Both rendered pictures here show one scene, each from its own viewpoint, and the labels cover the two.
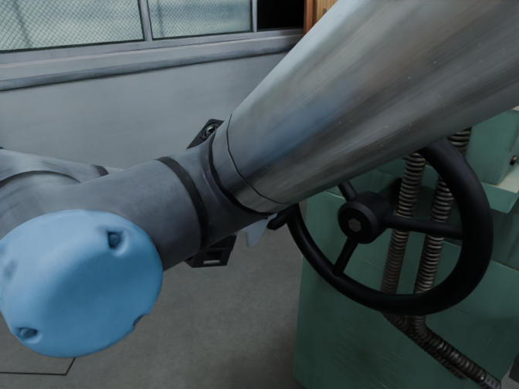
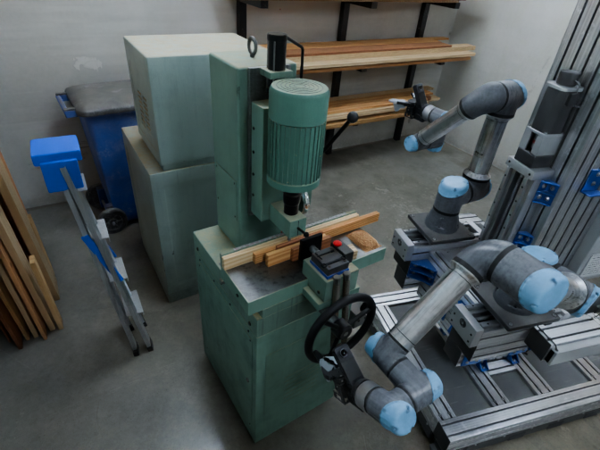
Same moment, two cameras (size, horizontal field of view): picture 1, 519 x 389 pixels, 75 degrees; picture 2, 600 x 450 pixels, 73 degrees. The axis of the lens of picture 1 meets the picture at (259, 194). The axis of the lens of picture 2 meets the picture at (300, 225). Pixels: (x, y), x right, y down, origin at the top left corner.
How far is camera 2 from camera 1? 1.17 m
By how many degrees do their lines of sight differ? 66
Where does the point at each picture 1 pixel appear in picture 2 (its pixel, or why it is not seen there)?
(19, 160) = (396, 396)
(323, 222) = (269, 347)
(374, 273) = (298, 344)
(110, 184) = (413, 370)
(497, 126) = (354, 275)
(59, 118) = not seen: outside the picture
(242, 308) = not seen: outside the picture
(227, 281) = not seen: outside the picture
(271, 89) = (422, 329)
